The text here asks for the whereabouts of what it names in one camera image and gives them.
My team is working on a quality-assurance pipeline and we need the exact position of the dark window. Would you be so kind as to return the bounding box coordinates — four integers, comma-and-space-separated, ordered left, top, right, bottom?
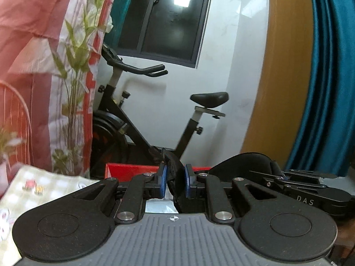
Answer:
104, 0, 210, 68

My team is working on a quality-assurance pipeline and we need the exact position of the black eye mask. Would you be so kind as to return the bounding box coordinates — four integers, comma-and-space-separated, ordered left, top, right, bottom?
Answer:
162, 150, 284, 213

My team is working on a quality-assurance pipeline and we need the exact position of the red strawberry cardboard box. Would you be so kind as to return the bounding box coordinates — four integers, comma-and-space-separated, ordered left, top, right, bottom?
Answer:
105, 162, 213, 200

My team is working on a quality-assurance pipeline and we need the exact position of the teal curtain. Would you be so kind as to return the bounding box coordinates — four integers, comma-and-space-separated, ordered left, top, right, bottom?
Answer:
286, 0, 354, 176

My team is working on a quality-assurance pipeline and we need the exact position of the red patterned curtain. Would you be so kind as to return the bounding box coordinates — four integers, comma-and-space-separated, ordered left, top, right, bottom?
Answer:
1, 0, 114, 176

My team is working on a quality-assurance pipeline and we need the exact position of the wooden door panel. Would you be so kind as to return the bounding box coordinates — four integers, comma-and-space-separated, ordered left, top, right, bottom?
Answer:
241, 0, 314, 167

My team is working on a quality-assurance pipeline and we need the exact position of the potted plant pink pot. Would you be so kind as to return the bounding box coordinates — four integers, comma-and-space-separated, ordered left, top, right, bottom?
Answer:
1, 126, 25, 196

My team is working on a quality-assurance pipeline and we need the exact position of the black exercise bike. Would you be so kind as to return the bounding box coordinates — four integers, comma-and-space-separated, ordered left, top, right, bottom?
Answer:
90, 43, 230, 179

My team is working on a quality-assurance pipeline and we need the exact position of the checkered bunny tablecloth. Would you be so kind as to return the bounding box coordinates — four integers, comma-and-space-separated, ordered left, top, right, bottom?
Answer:
0, 166, 96, 265

